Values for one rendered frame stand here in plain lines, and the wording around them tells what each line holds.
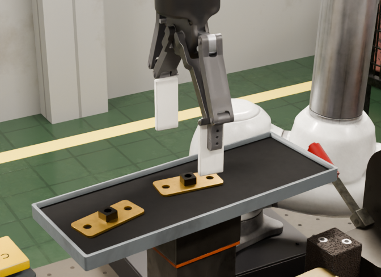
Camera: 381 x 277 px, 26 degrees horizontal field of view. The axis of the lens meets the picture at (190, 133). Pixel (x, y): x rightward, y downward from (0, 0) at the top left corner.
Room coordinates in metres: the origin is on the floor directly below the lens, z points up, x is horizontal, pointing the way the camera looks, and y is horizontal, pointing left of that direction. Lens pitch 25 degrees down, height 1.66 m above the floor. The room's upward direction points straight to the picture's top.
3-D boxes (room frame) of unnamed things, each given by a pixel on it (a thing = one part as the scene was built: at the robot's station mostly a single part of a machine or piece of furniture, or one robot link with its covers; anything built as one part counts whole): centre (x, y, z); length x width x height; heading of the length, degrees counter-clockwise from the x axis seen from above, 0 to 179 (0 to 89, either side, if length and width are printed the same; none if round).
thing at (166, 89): (0.98, 0.03, 1.24); 0.03 x 0.01 x 0.07; 114
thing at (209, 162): (0.85, -0.02, 1.24); 0.03 x 0.01 x 0.07; 114
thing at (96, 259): (0.90, 0.00, 1.16); 0.37 x 0.14 x 0.02; 124
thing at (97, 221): (0.83, 0.10, 1.17); 0.08 x 0.04 x 0.01; 134
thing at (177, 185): (0.91, 0.00, 1.17); 0.08 x 0.04 x 0.01; 114
